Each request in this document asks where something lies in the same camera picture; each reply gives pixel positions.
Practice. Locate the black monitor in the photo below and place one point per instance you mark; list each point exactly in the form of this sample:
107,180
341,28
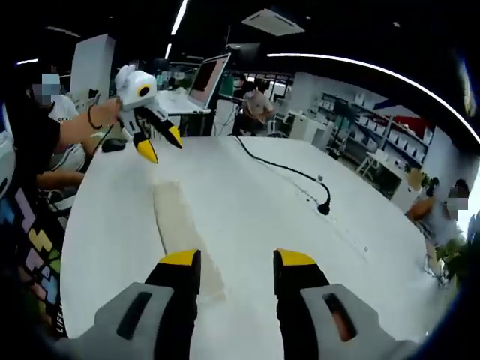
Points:
243,52

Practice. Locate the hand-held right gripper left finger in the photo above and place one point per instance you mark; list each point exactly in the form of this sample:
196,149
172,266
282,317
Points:
176,300

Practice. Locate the person's left hand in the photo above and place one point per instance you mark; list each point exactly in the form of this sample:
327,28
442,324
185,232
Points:
111,109

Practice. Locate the open silver laptop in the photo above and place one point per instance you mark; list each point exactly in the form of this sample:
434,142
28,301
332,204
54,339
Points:
208,78

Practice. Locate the black computer mouse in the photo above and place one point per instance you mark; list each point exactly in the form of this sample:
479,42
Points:
114,146

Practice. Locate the shelf with white bins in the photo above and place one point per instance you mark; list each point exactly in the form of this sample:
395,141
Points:
378,131

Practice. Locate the ceiling air conditioner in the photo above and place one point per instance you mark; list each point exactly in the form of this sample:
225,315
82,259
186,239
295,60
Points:
273,21

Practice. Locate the beige cutlery case lid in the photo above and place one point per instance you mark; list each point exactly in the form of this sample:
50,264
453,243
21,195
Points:
180,217

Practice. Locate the long ceiling light strip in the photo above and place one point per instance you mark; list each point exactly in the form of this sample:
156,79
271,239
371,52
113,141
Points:
337,58

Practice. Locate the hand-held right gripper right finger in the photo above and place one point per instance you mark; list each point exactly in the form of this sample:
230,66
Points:
296,300

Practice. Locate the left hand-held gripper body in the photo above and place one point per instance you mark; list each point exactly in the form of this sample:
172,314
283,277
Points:
133,92

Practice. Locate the colourful printed cloth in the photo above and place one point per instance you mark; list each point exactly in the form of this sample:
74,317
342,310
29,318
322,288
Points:
33,243

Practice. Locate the white table socket panel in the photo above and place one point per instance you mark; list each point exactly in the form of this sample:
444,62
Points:
337,225

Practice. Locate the green potted plant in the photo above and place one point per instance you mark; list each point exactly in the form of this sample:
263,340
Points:
459,255

